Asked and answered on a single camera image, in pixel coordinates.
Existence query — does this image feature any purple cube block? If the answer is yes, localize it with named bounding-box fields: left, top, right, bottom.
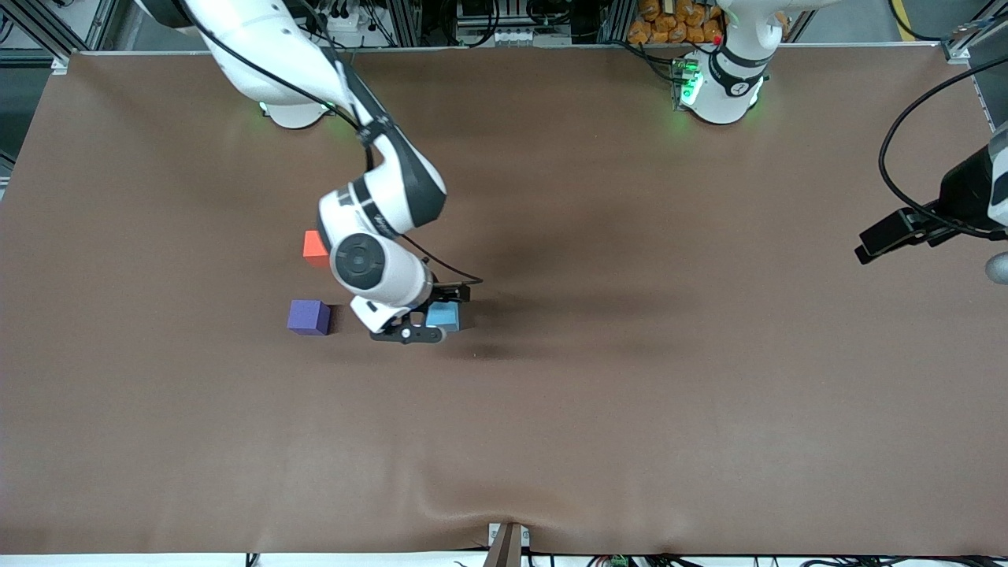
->
left=287, top=299, right=332, bottom=337

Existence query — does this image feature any brown table cover mat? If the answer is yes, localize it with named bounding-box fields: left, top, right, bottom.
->
left=0, top=43, right=1008, bottom=556

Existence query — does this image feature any power strip with black plugs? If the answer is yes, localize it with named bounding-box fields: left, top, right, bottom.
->
left=315, top=0, right=371, bottom=34

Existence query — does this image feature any orange bagged items pile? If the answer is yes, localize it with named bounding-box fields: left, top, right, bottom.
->
left=628, top=0, right=725, bottom=45

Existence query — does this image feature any white power strip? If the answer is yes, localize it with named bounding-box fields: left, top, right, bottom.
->
left=459, top=28, right=554, bottom=48

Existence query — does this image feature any aluminium frame corner rail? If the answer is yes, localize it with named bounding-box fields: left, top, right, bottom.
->
left=941, top=0, right=1008, bottom=65

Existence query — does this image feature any metal clamp bracket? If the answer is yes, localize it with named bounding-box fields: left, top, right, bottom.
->
left=487, top=522, right=532, bottom=567

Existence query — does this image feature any aluminium frame post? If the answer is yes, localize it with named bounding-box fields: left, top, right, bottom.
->
left=384, top=0, right=422, bottom=48

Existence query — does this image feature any black cable bundle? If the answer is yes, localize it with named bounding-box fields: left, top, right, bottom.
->
left=654, top=555, right=1008, bottom=567

